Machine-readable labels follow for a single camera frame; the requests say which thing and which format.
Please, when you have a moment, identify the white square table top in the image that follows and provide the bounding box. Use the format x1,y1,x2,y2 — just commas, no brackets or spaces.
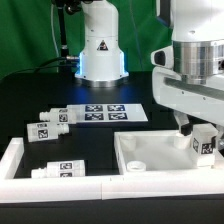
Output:
114,130,224,175

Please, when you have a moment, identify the black cable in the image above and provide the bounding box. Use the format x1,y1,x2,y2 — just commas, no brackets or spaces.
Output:
0,55,79,81

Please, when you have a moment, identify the white marker sheet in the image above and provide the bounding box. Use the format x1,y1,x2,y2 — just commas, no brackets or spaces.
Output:
67,104,148,123

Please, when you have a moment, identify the black camera stand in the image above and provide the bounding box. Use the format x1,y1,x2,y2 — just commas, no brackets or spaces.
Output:
51,0,81,73

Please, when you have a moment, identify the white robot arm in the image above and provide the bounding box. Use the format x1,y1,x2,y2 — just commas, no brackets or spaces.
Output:
75,0,224,150

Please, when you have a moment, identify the green backdrop curtain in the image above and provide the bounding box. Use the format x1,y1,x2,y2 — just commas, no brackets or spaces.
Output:
0,0,171,79

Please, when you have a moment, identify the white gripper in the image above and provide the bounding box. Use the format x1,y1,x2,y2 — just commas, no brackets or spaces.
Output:
152,67,224,150

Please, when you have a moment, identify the white U-shaped fence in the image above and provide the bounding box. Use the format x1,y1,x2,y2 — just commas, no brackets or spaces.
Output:
0,138,224,203

